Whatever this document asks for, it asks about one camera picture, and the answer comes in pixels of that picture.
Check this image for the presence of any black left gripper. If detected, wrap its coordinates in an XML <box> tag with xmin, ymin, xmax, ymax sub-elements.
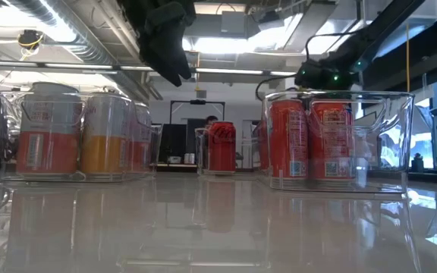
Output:
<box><xmin>118</xmin><ymin>0</ymin><xmax>197</xmax><ymax>87</ymax></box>

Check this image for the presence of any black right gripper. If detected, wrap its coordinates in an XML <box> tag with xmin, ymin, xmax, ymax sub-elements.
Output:
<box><xmin>294</xmin><ymin>56</ymin><xmax>360</xmax><ymax>92</ymax></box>

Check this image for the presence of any red Coca-Cola can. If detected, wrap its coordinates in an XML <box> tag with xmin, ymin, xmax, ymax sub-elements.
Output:
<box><xmin>207</xmin><ymin>120</ymin><xmax>237</xmax><ymax>174</ymax></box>
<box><xmin>254</xmin><ymin>121</ymin><xmax>272</xmax><ymax>171</ymax></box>

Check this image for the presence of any ceiling light strip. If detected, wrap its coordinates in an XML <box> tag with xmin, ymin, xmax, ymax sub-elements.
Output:
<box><xmin>195</xmin><ymin>67</ymin><xmax>297</xmax><ymax>76</ymax></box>

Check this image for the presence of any clear plastic bin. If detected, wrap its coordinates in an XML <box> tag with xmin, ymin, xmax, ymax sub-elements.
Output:
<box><xmin>0</xmin><ymin>89</ymin><xmax>163</xmax><ymax>183</ymax></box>
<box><xmin>263</xmin><ymin>89</ymin><xmax>416</xmax><ymax>193</ymax></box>
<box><xmin>194</xmin><ymin>127</ymin><xmax>273</xmax><ymax>176</ymax></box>

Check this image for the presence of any small dark bottle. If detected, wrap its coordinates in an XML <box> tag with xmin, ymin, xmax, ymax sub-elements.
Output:
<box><xmin>410</xmin><ymin>152</ymin><xmax>425</xmax><ymax>174</ymax></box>

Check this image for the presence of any silver air duct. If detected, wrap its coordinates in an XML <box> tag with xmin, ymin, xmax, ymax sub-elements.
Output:
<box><xmin>5</xmin><ymin>0</ymin><xmax>155</xmax><ymax>99</ymax></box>

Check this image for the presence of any black yellow cable reel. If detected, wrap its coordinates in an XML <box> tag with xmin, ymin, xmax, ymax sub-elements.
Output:
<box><xmin>16</xmin><ymin>29</ymin><xmax>44</xmax><ymax>50</ymax></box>

